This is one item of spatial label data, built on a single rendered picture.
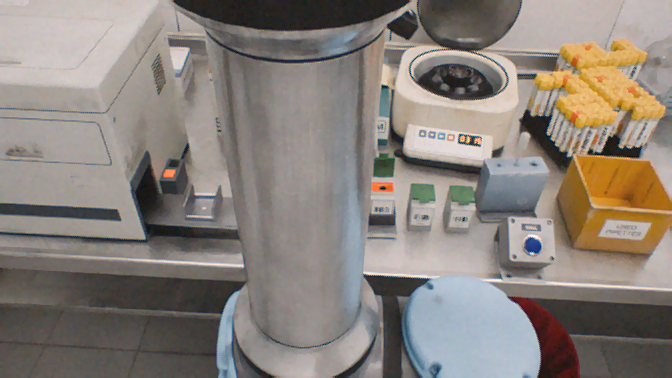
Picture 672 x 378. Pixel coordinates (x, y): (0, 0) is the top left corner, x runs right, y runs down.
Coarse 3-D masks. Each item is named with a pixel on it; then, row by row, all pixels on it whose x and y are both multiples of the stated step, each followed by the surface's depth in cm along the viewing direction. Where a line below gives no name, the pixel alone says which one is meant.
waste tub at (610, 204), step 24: (576, 168) 90; (600, 168) 93; (624, 168) 92; (648, 168) 91; (576, 192) 89; (600, 192) 97; (624, 192) 96; (648, 192) 90; (576, 216) 88; (600, 216) 84; (624, 216) 83; (648, 216) 83; (576, 240) 88; (600, 240) 87; (624, 240) 86; (648, 240) 86
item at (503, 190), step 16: (496, 160) 90; (512, 160) 90; (528, 160) 90; (480, 176) 92; (496, 176) 88; (512, 176) 88; (528, 176) 88; (544, 176) 89; (480, 192) 93; (496, 192) 90; (512, 192) 91; (528, 192) 91; (480, 208) 93; (496, 208) 93; (512, 208) 93; (528, 208) 94
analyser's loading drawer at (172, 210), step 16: (192, 192) 88; (144, 208) 88; (160, 208) 88; (176, 208) 88; (192, 208) 88; (208, 208) 88; (224, 208) 88; (160, 224) 86; (176, 224) 86; (192, 224) 86; (208, 224) 86; (224, 224) 86
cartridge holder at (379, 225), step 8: (368, 216) 89; (376, 216) 89; (384, 216) 89; (392, 216) 89; (368, 224) 90; (376, 224) 90; (384, 224) 90; (392, 224) 90; (368, 232) 89; (376, 232) 89; (384, 232) 89; (392, 232) 89
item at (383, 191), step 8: (376, 184) 88; (384, 184) 88; (392, 184) 88; (376, 192) 87; (384, 192) 87; (392, 192) 87; (376, 200) 87; (384, 200) 87; (392, 200) 87; (376, 208) 88; (384, 208) 88; (392, 208) 88
